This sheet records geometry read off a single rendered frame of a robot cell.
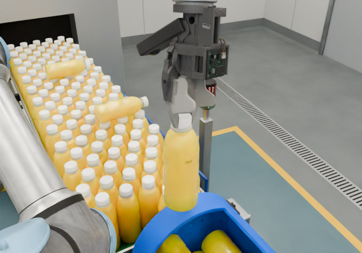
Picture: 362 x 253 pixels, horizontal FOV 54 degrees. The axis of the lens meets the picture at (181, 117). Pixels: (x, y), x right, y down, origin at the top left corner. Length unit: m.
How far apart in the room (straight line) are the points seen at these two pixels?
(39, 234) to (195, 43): 0.36
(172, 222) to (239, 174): 2.06
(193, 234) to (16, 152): 0.49
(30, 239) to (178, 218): 0.38
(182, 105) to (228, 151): 2.45
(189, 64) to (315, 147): 2.74
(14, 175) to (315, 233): 2.13
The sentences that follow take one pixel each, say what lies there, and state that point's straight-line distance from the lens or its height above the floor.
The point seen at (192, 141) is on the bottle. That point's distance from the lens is 0.66.
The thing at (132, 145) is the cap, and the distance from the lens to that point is 1.22.
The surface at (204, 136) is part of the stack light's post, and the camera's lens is 1.37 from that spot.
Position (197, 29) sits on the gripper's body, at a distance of 0.59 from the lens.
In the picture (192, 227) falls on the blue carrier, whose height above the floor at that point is 1.13.
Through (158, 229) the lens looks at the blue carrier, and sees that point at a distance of 0.80.
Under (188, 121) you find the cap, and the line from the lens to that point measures 0.64.
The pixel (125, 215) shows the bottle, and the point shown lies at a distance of 1.08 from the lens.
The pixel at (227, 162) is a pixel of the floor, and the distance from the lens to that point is 2.92.
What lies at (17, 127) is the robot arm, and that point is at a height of 1.48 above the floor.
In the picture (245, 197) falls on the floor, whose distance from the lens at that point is 2.63.
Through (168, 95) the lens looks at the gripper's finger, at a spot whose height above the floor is 1.53.
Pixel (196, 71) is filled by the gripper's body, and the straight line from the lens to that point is 0.58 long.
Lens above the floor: 1.81
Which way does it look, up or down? 31 degrees down
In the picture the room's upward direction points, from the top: straight up
